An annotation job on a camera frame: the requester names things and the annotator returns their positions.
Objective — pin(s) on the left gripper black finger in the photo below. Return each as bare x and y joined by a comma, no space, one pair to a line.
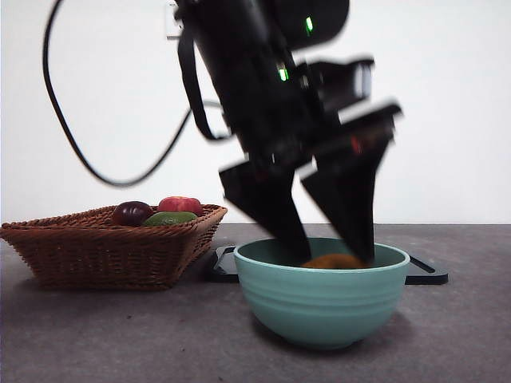
267,203
351,199

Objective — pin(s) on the yellow-orange fruit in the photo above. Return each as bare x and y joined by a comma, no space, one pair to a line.
335,262

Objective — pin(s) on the teal ceramic bowl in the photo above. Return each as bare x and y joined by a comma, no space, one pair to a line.
319,307

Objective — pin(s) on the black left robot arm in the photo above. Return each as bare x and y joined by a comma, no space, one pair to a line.
247,80

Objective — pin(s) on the dark rectangular tray plate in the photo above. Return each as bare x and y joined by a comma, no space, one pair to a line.
223,269

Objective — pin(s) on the red apple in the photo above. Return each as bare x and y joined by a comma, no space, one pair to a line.
179,205

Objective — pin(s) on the green fruit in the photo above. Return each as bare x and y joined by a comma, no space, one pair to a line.
169,219

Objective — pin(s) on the dark purple round fruit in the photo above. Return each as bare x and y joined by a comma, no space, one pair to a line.
131,213

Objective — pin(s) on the brown wicker basket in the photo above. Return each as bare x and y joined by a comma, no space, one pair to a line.
100,259

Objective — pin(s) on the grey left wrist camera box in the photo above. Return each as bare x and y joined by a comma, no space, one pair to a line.
343,81

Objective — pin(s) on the white wall socket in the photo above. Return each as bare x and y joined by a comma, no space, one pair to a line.
171,24

